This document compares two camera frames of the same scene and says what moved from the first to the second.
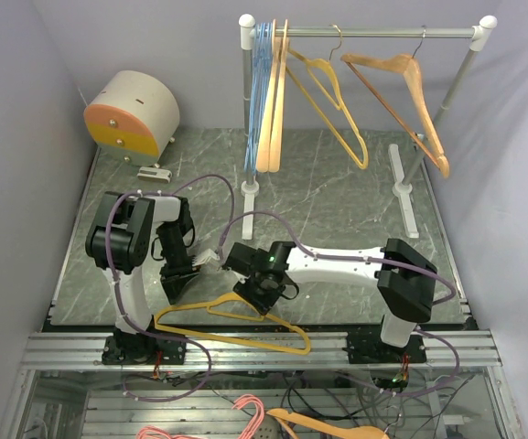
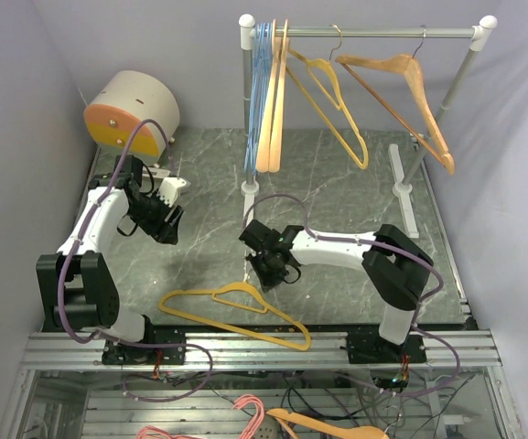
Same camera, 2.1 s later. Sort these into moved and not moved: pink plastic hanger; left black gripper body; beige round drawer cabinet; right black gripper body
Moved: left black gripper body; right black gripper body
Not moved: beige round drawer cabinet; pink plastic hanger
